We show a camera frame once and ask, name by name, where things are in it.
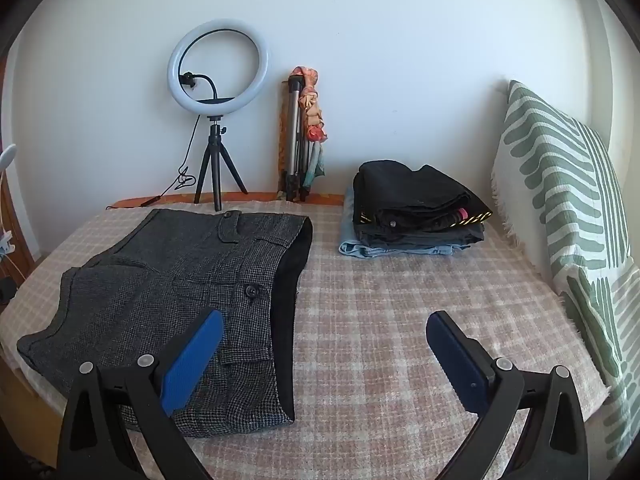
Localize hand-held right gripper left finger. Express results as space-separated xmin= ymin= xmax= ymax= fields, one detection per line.
xmin=56 ymin=308 xmax=225 ymax=480

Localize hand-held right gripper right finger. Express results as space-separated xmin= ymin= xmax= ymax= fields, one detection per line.
xmin=426 ymin=310 xmax=591 ymax=480

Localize grey tweed pants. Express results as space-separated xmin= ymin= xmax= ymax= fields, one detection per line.
xmin=16 ymin=208 xmax=314 ymax=438

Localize folded black pants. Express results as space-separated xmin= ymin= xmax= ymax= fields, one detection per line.
xmin=352 ymin=160 xmax=495 ymax=248

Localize pink checked blanket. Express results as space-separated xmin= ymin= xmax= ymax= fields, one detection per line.
xmin=0 ymin=200 xmax=613 ymax=480

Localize folded light blue jeans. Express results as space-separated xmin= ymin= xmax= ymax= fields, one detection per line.
xmin=339 ymin=185 xmax=468 ymax=259

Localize small black tripod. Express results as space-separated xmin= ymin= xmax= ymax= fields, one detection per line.
xmin=194 ymin=116 xmax=249 ymax=212

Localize green striped white pillow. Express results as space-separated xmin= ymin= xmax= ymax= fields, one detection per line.
xmin=490 ymin=79 xmax=640 ymax=466

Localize folded silver tripod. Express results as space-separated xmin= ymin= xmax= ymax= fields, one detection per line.
xmin=277 ymin=74 xmax=313 ymax=203

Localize orange floral scarf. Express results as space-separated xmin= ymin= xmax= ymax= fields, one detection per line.
xmin=291 ymin=65 xmax=331 ymax=193

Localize black ring light cable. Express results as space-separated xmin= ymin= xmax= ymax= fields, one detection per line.
xmin=141 ymin=115 xmax=201 ymax=207

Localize white ring light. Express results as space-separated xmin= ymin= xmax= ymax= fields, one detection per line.
xmin=167 ymin=20 xmax=270 ymax=117

